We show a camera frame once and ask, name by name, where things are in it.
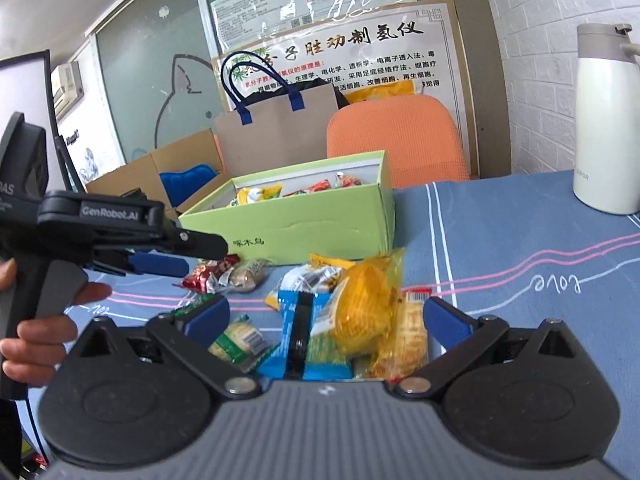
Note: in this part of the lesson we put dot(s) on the silver yellow-edged snack bag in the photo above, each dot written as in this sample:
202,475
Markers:
310,277

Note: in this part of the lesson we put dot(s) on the blue checked tablecloth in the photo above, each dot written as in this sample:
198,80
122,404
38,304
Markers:
500,240

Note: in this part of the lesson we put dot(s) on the yellow clear snack packet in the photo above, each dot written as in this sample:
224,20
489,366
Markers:
367,305

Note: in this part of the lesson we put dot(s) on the person's left hand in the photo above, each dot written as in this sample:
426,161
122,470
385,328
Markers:
35,355

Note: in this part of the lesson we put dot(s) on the clear cracker packet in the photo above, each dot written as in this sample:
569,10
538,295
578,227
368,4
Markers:
407,335

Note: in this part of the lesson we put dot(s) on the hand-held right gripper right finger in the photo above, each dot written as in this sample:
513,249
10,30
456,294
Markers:
445,325

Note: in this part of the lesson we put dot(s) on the cardboard-backed text poster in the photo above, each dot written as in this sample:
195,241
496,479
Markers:
390,50

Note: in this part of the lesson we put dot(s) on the blue snack packet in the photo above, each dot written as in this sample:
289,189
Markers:
320,350

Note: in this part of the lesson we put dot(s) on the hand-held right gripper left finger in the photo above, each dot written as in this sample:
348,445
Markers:
210,317

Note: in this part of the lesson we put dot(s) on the open cardboard box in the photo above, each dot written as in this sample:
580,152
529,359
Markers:
135,175

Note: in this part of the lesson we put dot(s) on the yellow chips bag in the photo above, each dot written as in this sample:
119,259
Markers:
260,194

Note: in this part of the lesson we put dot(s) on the clear brown cake packet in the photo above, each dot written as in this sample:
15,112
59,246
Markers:
247,277

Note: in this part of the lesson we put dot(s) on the green cardboard box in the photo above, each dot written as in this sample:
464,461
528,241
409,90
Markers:
310,230

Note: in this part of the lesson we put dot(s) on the white thermos jug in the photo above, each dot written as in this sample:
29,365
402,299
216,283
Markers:
605,135

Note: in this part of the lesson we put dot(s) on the clear red dates packet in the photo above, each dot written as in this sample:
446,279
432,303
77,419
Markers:
347,181

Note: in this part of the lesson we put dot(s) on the blue plastic item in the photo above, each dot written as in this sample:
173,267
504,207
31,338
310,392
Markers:
190,182

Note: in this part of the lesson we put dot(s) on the orange chair back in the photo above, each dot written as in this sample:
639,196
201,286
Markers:
400,140

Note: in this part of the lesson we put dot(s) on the white air conditioner unit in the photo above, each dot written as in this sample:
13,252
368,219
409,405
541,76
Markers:
67,87

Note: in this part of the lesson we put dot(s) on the cat outline window sticker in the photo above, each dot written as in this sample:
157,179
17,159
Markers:
190,105

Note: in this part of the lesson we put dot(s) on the yellow plastic bag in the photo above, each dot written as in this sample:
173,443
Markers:
380,92

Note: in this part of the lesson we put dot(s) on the dark red foil snack packet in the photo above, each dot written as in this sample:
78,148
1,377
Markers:
205,275

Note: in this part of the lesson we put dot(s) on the dark green snack packet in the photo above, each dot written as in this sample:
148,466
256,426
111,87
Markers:
187,310

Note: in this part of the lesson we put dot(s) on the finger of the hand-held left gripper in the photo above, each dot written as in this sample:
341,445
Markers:
200,246
157,265

